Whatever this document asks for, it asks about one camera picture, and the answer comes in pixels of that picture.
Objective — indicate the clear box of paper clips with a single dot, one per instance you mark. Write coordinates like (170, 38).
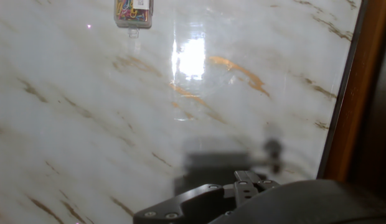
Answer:
(134, 14)

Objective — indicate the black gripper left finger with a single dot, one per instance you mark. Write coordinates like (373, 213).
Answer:
(180, 205)

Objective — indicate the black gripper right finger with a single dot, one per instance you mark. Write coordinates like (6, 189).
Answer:
(267, 184)

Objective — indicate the marble pattern sheet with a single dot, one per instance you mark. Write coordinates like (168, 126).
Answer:
(87, 109)

